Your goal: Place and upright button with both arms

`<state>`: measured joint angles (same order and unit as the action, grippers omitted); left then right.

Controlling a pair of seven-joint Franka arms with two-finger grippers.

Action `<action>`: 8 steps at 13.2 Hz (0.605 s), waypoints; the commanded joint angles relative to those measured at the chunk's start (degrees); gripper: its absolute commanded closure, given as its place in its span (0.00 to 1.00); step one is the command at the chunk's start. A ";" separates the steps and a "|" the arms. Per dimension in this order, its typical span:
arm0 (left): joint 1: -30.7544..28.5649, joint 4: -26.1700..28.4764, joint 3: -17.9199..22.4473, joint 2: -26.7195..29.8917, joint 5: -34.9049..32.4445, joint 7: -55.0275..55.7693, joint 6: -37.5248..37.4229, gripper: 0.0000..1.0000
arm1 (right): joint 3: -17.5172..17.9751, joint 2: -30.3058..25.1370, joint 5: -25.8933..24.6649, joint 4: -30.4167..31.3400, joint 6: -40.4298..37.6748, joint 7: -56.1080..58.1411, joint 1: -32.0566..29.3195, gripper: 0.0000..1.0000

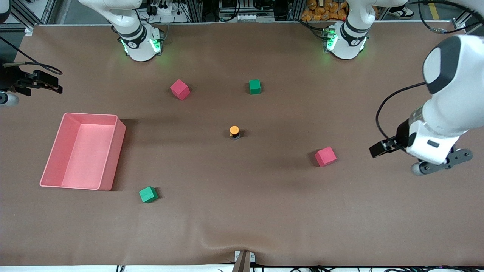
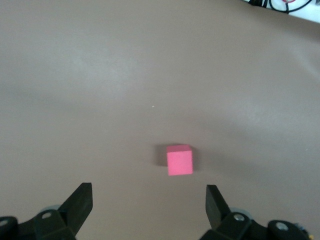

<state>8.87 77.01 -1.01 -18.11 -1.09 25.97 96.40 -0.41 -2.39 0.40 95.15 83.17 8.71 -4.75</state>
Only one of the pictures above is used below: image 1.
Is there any brown table mat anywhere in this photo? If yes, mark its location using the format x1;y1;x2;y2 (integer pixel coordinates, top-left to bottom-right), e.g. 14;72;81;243
0;21;484;267

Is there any red cube block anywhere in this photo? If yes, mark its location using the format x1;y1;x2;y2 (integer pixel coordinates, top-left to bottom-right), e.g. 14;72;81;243
170;79;191;101
314;147;337;167

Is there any white power strip with plugs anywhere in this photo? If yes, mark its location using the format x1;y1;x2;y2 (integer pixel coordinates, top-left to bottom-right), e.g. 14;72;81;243
146;0;189;17

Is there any white black sneaker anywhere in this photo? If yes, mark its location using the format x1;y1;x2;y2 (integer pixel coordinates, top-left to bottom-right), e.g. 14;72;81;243
388;6;415;20

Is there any pink plastic bin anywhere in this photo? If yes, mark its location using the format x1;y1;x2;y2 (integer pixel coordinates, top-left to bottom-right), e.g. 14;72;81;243
40;113;126;191

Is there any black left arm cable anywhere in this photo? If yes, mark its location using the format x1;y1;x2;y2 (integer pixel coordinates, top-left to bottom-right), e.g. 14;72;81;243
375;0;484;141

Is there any aluminium frame post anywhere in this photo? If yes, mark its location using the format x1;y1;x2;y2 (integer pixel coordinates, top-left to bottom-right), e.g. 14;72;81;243
187;0;203;22
287;0;303;21

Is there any metal table clamp bracket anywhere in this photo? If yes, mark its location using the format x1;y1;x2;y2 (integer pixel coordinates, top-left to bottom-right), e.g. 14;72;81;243
234;250;256;272

